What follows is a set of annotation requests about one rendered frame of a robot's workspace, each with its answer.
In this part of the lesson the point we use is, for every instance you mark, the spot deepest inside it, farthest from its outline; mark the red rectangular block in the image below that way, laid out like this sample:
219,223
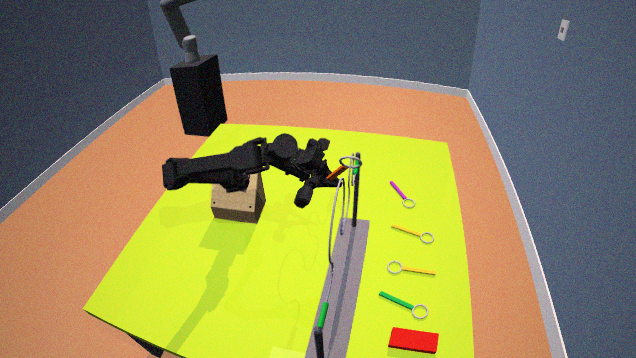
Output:
418,341

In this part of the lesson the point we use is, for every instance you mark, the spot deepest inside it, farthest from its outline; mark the magenta-handled loop tool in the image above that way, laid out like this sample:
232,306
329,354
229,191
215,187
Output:
401,194

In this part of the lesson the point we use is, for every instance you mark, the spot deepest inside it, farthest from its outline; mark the green handle with grey loop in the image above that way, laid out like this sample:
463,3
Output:
403,303

